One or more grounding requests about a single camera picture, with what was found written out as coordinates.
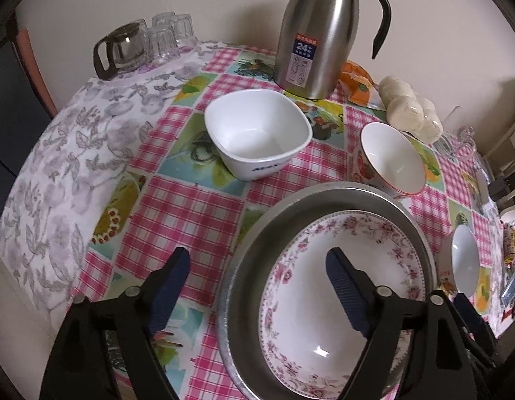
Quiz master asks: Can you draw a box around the white plastic chair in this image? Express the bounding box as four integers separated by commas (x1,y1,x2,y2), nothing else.
483,87,515,217

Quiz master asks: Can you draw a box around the bag of steamed buns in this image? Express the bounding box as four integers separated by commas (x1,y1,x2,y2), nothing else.
378,75,444,142

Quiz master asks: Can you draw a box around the white square bowl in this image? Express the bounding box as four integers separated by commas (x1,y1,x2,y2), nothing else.
204,88,314,182

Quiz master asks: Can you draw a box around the stainless steel plate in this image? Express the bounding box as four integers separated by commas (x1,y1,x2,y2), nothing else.
218,181,439,400

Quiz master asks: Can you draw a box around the orange snack packet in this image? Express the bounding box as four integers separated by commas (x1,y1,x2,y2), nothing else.
339,60,385,107

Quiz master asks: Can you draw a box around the floral rim round plate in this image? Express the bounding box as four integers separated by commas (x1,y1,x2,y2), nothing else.
257,212,427,392

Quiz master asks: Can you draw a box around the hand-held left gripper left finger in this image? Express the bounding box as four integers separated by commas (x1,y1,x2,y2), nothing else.
40,247,191,400

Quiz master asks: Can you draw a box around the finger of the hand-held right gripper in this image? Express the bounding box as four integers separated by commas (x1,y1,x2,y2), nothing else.
453,293,500,367

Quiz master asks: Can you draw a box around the strawberry print bowl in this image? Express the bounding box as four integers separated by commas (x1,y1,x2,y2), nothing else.
350,122,427,201

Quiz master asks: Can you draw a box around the pink checked tablecloth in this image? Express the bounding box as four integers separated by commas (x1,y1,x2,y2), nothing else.
76,42,515,400

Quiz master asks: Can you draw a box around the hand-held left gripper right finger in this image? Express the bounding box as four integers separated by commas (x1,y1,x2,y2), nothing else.
325,247,479,400

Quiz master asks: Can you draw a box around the dark cabinet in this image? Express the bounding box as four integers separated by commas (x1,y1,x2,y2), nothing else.
0,12,54,242

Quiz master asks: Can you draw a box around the black charger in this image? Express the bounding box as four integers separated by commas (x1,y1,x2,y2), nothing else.
489,177,510,201

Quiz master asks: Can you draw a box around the glass coffee pot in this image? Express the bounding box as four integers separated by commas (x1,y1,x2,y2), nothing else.
93,19,152,81

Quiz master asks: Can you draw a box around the white adapter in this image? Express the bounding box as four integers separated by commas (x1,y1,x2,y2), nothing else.
474,169,498,213

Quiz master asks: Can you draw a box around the small floral bowl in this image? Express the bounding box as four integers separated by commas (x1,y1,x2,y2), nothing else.
438,224,481,301

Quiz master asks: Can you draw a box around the colourful snack packet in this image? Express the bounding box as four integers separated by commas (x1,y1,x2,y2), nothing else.
503,221,515,263

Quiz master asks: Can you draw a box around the clear glass mug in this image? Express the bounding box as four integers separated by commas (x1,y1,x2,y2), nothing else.
433,106,477,161

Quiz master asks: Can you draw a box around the stainless steel thermos jug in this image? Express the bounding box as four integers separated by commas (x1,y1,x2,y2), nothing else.
274,0,392,100

